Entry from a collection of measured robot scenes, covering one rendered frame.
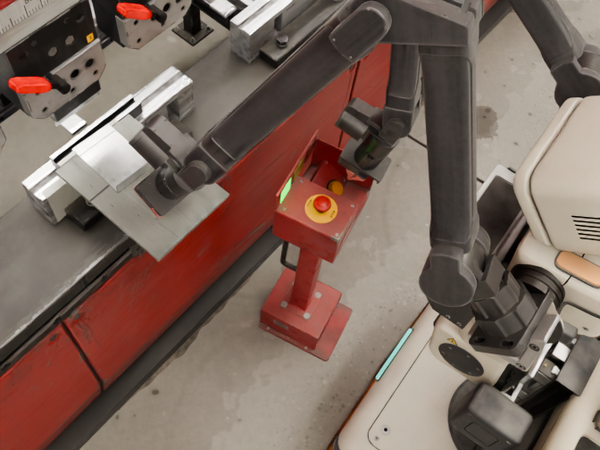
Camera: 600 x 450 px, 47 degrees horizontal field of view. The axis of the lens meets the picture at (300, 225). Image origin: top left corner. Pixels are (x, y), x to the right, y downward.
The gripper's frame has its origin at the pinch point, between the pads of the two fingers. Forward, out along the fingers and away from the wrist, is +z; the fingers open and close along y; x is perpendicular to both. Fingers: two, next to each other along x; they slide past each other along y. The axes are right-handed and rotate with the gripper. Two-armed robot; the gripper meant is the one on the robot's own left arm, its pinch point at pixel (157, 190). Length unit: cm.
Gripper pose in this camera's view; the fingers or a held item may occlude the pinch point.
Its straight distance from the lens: 125.5
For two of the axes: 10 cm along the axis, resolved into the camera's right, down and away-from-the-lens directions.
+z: -4.5, 0.9, 8.9
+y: -6.5, 6.5, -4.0
